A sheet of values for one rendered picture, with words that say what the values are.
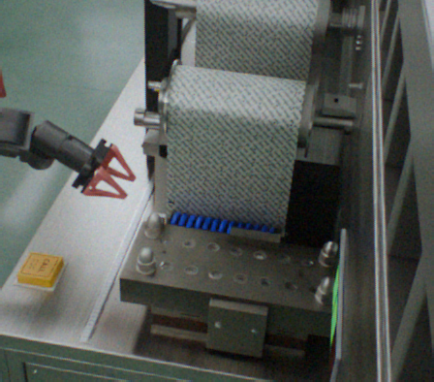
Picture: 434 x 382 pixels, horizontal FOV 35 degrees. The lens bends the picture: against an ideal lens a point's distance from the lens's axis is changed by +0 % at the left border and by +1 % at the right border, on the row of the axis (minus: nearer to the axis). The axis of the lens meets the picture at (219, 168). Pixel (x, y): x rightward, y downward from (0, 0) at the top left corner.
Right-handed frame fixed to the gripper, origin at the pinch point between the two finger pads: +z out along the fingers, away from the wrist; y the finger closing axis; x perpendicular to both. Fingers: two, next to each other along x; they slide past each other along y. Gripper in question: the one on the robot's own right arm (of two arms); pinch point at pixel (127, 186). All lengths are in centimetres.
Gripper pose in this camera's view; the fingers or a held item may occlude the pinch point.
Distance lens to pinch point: 134.0
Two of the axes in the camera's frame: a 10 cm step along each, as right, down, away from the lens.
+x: 5.3, -6.4, -5.5
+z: 8.3, 5.3, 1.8
